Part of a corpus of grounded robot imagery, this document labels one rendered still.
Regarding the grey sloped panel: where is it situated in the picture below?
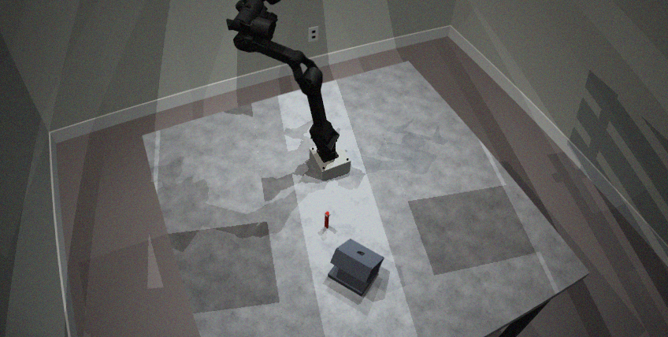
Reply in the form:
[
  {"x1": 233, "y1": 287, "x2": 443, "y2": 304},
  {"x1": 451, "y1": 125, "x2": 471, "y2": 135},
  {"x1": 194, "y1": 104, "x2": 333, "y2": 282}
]
[{"x1": 328, "y1": 239, "x2": 384, "y2": 296}]

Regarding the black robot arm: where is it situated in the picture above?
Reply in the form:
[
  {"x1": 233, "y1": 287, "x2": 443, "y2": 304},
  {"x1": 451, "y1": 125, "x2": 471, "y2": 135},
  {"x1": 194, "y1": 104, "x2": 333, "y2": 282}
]
[{"x1": 226, "y1": 6, "x2": 340, "y2": 162}]

